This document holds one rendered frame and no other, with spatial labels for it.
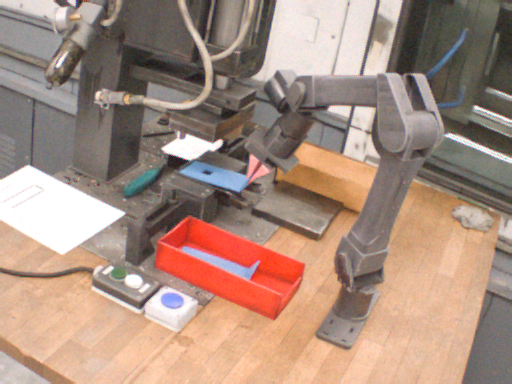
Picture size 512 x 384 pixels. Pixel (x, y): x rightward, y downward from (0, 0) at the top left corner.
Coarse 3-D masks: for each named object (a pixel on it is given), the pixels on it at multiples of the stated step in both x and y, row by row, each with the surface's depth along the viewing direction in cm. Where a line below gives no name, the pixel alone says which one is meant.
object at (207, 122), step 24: (144, 72) 134; (168, 72) 138; (192, 72) 137; (216, 72) 129; (192, 96) 131; (216, 96) 129; (240, 96) 129; (192, 120) 126; (216, 120) 127; (240, 120) 135
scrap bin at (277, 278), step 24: (168, 240) 124; (192, 240) 132; (216, 240) 129; (240, 240) 127; (168, 264) 121; (192, 264) 119; (240, 264) 128; (264, 264) 126; (288, 264) 124; (216, 288) 118; (240, 288) 116; (264, 288) 114; (288, 288) 124; (264, 312) 116
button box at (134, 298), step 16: (16, 272) 111; (32, 272) 112; (64, 272) 114; (96, 272) 114; (128, 272) 115; (96, 288) 113; (112, 288) 111; (128, 288) 111; (144, 288) 112; (128, 304) 111; (144, 304) 111
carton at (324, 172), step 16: (304, 144) 168; (304, 160) 170; (320, 160) 168; (336, 160) 166; (352, 160) 164; (288, 176) 160; (304, 176) 158; (320, 176) 157; (336, 176) 155; (352, 176) 166; (368, 176) 164; (320, 192) 158; (336, 192) 156; (352, 192) 155; (352, 208) 156
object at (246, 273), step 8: (184, 248) 129; (200, 256) 128; (208, 256) 128; (216, 264) 126; (224, 264) 127; (232, 264) 127; (256, 264) 124; (232, 272) 125; (240, 272) 125; (248, 272) 124
